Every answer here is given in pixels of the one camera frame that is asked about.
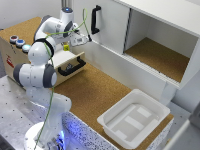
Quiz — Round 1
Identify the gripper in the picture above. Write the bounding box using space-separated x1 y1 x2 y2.
68 31 92 48

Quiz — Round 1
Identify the yellow block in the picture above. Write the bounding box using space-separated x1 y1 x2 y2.
63 43 71 52

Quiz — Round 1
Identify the wooden drawer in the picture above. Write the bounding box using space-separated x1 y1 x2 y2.
51 48 88 88

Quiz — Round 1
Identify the white sliding door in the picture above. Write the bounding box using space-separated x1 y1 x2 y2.
71 0 131 55

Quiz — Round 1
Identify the green button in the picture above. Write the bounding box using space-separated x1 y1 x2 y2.
21 43 32 54

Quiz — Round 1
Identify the blue button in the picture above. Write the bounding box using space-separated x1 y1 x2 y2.
15 38 26 48

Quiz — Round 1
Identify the red button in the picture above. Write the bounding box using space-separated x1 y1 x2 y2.
9 34 19 45

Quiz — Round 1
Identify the white cabinet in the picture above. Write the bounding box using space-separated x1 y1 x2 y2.
70 0 200 107

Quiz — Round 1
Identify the white plastic box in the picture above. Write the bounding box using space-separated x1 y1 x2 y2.
96 88 172 150

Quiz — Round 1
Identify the black door handle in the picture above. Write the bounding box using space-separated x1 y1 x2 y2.
90 4 102 36

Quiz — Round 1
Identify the black drawer handle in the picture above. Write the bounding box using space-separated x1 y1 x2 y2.
57 56 87 77

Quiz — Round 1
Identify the green cable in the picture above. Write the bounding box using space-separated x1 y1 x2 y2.
32 7 93 150

